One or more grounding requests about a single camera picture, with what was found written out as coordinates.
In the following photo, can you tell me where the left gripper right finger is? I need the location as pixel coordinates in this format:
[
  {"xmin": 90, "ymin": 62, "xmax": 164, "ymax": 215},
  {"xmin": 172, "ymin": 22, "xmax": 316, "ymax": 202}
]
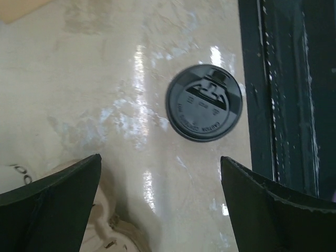
[{"xmin": 220, "ymin": 156, "xmax": 335, "ymax": 251}]

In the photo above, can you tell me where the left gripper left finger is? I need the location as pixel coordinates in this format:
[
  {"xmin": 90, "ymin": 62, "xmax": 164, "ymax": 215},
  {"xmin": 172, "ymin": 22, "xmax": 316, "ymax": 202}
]
[{"xmin": 1, "ymin": 154, "xmax": 101, "ymax": 251}]

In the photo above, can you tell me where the black cup lid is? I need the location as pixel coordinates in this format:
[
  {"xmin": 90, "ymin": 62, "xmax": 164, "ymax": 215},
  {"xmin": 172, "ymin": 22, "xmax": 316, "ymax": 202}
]
[{"xmin": 165, "ymin": 64, "xmax": 243, "ymax": 142}]

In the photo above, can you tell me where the brown paper bag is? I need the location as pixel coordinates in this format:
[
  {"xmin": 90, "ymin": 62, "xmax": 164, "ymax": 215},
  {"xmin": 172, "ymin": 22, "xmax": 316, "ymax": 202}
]
[{"xmin": 0, "ymin": 0, "xmax": 51, "ymax": 24}]

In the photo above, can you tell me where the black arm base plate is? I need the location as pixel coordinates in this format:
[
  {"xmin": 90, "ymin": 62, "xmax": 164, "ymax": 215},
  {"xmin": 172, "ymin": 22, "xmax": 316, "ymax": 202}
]
[{"xmin": 238, "ymin": 1, "xmax": 335, "ymax": 201}]

